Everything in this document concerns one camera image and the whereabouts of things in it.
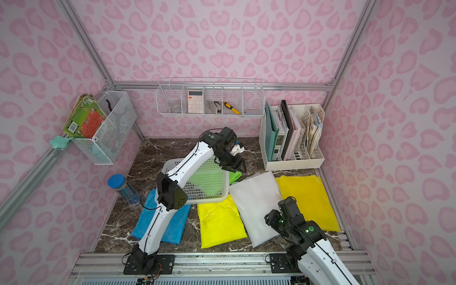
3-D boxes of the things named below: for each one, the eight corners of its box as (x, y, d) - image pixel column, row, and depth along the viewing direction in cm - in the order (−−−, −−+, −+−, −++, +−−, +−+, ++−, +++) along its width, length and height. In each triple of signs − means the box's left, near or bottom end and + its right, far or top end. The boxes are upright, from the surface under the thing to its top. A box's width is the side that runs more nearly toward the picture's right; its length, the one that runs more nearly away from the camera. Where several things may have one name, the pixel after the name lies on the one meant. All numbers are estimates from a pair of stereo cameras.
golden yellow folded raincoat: (286, 231, 84) (287, 229, 81) (277, 178, 102) (277, 175, 100) (337, 231, 84) (340, 229, 81) (319, 178, 102) (321, 175, 100)
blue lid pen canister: (126, 205, 92) (104, 186, 77) (131, 194, 96) (111, 173, 81) (139, 205, 92) (119, 186, 77) (143, 194, 96) (125, 173, 81)
